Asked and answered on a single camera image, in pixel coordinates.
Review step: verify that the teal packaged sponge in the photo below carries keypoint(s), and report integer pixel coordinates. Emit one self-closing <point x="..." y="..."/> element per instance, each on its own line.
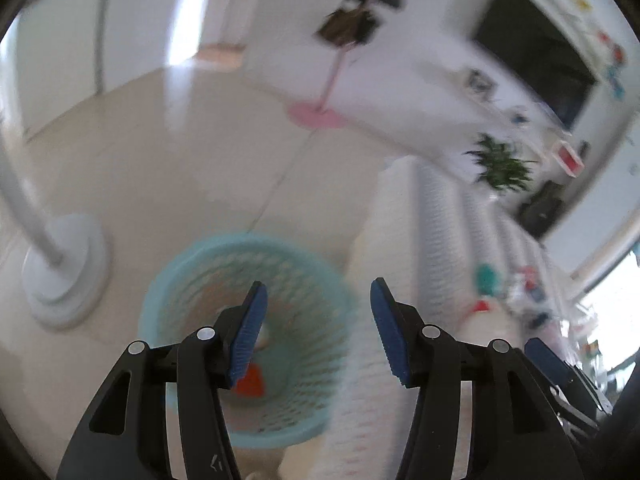
<point x="487" y="280"/>

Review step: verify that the white curved wall shelf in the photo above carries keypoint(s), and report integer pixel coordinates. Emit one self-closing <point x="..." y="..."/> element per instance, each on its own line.
<point x="474" y="101"/>

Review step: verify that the pink coat rack stand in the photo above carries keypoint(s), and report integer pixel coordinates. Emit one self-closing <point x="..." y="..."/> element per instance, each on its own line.
<point x="318" y="115"/>

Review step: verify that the white round table stand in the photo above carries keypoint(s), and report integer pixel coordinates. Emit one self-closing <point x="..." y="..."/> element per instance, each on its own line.
<point x="68" y="262"/>

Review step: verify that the brown hanging bag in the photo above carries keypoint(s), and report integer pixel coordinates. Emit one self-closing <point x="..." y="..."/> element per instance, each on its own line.
<point x="344" y="28"/>

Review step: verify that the green potted plant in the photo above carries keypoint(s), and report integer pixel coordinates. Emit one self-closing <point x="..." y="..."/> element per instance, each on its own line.
<point x="500" y="168"/>

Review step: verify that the red white paper cup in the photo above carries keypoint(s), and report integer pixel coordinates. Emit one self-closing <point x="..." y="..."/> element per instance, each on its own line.
<point x="485" y="323"/>

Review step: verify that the red white box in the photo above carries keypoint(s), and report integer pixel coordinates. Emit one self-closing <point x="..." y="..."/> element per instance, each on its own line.
<point x="568" y="159"/>

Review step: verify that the teal plastic waste basket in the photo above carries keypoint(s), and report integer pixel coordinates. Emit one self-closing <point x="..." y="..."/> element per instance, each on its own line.
<point x="308" y="323"/>

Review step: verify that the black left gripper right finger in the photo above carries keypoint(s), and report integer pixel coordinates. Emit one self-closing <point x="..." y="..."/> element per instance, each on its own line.
<point x="515" y="432"/>

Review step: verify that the black wall television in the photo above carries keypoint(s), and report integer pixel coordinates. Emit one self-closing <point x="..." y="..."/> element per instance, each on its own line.
<point x="523" y="39"/>

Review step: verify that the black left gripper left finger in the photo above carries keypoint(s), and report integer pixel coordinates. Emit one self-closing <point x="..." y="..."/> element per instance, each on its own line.
<point x="123" y="433"/>

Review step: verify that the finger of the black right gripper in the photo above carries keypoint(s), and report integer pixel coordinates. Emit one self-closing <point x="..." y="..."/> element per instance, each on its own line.
<point x="576" y="387"/>

